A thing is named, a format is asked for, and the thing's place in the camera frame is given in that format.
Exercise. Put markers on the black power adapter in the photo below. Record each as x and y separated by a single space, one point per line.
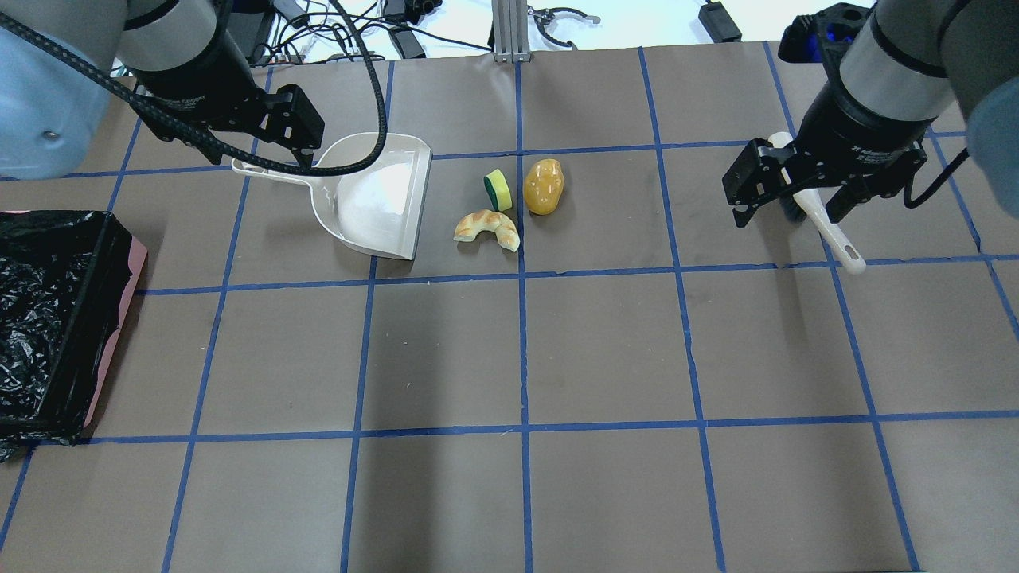
718 23

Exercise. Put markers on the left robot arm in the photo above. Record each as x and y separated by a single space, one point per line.
190 59

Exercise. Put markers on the toy croissant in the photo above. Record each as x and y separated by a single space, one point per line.
500 225

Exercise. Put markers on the beige plastic dustpan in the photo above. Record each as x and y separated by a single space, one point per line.
377 211

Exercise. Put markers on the aluminium frame post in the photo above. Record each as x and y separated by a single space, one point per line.
510 31

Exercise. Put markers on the yellow green sponge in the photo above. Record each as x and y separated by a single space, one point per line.
498 190

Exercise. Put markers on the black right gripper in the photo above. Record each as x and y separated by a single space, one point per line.
853 131

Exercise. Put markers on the yellow toy potato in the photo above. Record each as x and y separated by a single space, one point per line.
543 186

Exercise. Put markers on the beige hand brush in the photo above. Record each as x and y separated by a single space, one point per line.
809 201

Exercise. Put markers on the bin with black bag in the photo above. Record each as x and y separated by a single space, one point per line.
67 279

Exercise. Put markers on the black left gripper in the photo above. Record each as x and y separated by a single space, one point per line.
193 85

